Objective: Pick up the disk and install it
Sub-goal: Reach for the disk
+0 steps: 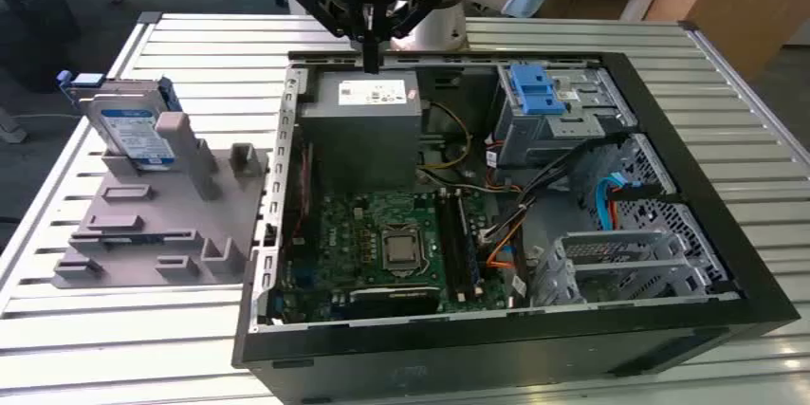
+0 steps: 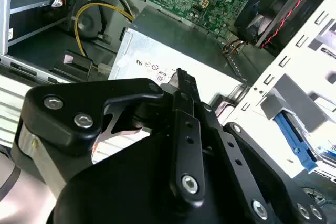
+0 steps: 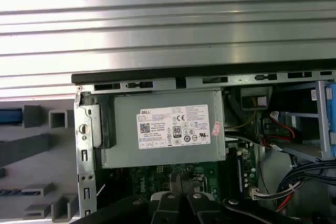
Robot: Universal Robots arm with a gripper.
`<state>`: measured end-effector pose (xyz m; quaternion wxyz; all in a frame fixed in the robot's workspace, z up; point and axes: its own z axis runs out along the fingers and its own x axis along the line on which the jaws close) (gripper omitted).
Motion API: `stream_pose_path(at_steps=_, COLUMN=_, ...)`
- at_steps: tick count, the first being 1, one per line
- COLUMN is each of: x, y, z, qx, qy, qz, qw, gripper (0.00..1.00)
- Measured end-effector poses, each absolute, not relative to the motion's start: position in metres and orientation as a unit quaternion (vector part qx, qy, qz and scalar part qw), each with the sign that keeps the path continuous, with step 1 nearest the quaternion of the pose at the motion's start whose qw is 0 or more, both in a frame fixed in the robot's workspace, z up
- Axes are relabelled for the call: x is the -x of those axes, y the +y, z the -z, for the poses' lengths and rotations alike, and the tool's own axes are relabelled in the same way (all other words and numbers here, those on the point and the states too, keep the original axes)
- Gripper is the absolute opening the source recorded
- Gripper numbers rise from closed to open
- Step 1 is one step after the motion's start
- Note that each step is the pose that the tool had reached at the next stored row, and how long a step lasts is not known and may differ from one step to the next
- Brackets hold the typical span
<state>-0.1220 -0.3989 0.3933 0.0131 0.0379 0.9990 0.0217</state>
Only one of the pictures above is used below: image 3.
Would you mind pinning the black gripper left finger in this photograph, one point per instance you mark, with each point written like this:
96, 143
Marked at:
168, 208

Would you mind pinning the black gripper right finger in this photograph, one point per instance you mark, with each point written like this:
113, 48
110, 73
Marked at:
202, 208

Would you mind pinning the CPU socket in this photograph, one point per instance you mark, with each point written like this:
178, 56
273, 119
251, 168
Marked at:
202, 180

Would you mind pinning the green motherboard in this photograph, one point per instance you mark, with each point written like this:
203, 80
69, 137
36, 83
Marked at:
147, 179

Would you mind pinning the grey power supply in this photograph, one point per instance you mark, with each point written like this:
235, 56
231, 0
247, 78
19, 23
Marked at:
126, 134

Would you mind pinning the black PC case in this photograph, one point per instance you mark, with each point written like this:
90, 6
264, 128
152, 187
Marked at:
157, 73

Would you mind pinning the grey optical drive cage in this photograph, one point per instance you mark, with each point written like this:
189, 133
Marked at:
321, 119

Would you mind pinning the grey parts rack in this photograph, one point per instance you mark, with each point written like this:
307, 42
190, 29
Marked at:
29, 145

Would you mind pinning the blue drive bay latch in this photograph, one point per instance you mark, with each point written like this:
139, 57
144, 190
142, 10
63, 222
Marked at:
331, 119

